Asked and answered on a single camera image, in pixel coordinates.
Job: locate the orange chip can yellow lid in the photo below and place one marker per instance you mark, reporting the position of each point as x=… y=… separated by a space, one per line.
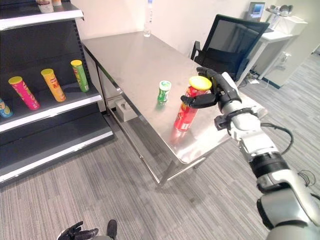
x=53 y=86

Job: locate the clear plastic water bottle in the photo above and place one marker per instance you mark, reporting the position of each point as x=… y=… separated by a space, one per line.
x=148 y=20

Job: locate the white cup on shelf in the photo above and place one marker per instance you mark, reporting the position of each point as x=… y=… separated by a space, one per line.
x=45 y=6

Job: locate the pink chip can yellow lid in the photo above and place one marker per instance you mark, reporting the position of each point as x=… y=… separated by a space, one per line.
x=23 y=93

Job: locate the small monitor screen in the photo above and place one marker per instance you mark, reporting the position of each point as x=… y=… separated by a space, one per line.
x=257 y=10

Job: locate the white desk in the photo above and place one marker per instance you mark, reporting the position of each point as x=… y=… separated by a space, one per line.
x=277 y=42

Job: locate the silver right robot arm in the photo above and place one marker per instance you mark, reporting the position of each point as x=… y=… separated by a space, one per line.
x=270 y=165

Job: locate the red chip can yellow lid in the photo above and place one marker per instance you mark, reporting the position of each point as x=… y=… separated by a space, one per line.
x=190 y=105

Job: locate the green chip can yellow lid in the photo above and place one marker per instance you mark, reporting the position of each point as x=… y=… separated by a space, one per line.
x=80 y=75

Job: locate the small green chip can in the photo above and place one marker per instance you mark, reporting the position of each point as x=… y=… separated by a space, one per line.
x=163 y=91

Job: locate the stainless steel table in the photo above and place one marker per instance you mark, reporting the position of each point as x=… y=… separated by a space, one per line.
x=155 y=82

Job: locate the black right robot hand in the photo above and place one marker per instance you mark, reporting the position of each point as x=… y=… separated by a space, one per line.
x=220 y=87

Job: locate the blue chip can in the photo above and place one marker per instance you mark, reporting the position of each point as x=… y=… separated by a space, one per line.
x=4 y=110

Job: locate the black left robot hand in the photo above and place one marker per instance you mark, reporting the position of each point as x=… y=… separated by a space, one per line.
x=76 y=232

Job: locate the white storage box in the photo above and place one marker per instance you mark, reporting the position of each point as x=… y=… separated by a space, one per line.
x=291 y=23

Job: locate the black office chair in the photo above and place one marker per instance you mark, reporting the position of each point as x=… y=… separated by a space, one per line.
x=230 y=47

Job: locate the white box under table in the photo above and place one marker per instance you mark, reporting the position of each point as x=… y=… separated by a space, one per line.
x=125 y=110

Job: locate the black store shelf unit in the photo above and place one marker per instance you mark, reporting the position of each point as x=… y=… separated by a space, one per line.
x=37 y=100

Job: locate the dark robot foot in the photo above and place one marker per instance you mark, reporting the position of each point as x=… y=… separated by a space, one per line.
x=112 y=228

